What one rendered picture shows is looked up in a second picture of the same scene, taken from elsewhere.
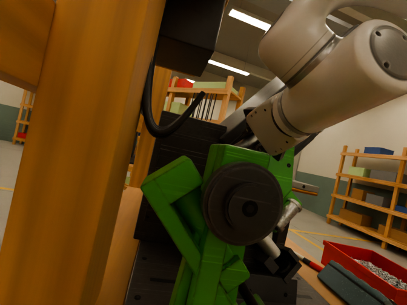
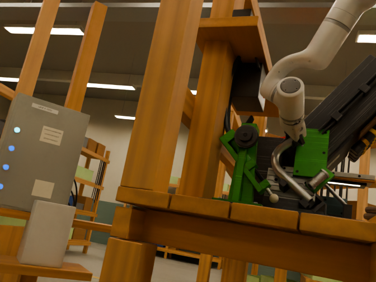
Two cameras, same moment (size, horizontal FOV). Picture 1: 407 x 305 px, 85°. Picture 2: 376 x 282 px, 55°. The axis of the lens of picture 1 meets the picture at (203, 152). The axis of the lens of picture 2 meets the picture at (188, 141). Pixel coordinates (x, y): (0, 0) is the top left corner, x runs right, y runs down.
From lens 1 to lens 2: 1.01 m
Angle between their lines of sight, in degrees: 34
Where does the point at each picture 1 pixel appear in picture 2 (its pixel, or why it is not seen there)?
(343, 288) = not seen: hidden behind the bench
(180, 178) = (229, 134)
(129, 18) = (215, 95)
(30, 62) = (190, 112)
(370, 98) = (287, 100)
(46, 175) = (194, 144)
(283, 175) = (319, 159)
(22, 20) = (189, 103)
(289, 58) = (266, 94)
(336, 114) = (287, 108)
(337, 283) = not seen: hidden behind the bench
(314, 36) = (271, 85)
